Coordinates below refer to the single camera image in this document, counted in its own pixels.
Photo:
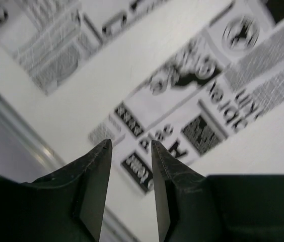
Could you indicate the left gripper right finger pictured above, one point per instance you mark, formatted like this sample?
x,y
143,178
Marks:
x,y
230,207

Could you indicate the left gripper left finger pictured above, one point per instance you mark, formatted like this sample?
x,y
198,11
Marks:
x,y
65,205

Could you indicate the newspaper print trousers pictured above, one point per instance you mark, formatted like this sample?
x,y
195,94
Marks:
x,y
189,74

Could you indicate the aluminium rail frame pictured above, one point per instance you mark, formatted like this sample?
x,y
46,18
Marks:
x,y
24,157

